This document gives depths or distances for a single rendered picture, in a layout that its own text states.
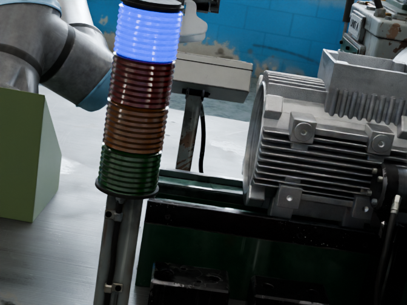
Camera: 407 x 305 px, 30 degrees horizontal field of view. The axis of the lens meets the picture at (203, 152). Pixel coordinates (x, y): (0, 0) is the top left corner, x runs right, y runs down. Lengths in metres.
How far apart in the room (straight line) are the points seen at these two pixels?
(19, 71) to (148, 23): 0.57
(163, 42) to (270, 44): 5.89
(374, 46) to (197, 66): 0.43
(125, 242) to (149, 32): 0.22
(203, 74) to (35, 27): 0.29
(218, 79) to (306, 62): 5.41
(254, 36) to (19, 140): 5.47
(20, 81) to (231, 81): 0.33
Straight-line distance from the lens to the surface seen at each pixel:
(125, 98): 0.71
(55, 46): 1.30
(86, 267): 1.10
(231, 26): 6.57
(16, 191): 1.21
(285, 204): 0.99
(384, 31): 1.50
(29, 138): 1.17
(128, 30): 0.70
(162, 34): 0.70
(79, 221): 1.24
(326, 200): 1.01
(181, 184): 1.12
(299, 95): 1.01
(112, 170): 0.73
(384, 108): 1.02
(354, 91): 1.01
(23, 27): 1.28
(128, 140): 0.72
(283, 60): 6.61
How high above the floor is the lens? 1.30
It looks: 18 degrees down
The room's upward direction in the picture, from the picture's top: 10 degrees clockwise
